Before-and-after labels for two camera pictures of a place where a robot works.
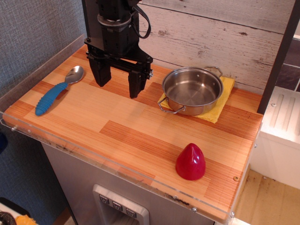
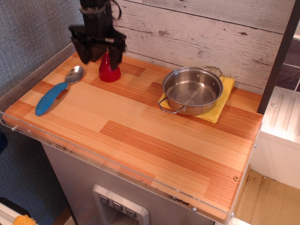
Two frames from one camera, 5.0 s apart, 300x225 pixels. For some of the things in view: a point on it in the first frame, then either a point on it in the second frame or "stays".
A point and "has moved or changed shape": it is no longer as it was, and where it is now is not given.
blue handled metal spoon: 74,75 stays
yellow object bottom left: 24,220 stays
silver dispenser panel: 115,209 stays
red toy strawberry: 190,164 has moved or changed shape
